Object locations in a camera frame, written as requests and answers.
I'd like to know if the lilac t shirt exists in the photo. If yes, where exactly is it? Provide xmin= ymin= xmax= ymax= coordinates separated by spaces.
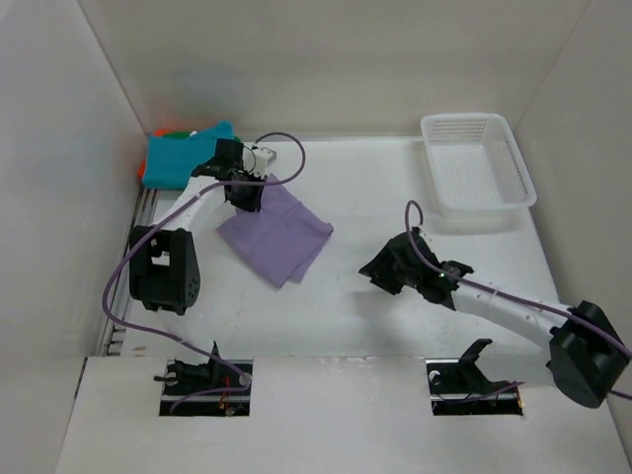
xmin=217 ymin=175 xmax=334 ymax=288

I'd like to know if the teal t shirt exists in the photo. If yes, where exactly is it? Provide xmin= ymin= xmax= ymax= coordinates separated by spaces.
xmin=141 ymin=120 xmax=234 ymax=191

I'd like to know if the green t shirt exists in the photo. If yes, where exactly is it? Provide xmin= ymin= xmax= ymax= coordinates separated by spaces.
xmin=165 ymin=129 xmax=243 ymax=144

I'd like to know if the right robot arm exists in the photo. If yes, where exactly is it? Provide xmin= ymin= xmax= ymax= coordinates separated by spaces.
xmin=359 ymin=227 xmax=631 ymax=409

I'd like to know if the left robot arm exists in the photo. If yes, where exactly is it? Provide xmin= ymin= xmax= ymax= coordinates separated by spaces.
xmin=129 ymin=138 xmax=277 ymax=316

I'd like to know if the white laundry basket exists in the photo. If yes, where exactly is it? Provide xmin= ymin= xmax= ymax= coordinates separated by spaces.
xmin=420 ymin=113 xmax=537 ymax=219

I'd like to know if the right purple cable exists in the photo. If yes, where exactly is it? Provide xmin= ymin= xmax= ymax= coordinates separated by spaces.
xmin=404 ymin=199 xmax=632 ymax=402

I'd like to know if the purple cable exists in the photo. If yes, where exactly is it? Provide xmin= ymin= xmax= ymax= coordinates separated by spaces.
xmin=404 ymin=199 xmax=632 ymax=402
xmin=101 ymin=130 xmax=307 ymax=414

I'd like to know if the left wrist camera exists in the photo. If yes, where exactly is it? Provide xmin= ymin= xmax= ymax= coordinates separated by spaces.
xmin=249 ymin=145 xmax=277 ymax=174

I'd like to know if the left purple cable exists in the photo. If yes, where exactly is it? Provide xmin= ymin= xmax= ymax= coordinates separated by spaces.
xmin=101 ymin=130 xmax=307 ymax=414

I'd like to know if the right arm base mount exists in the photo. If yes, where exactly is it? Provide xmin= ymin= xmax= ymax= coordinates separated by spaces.
xmin=426 ymin=339 xmax=523 ymax=417

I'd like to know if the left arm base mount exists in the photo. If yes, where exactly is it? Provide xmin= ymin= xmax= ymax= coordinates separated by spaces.
xmin=154 ymin=359 xmax=253 ymax=418

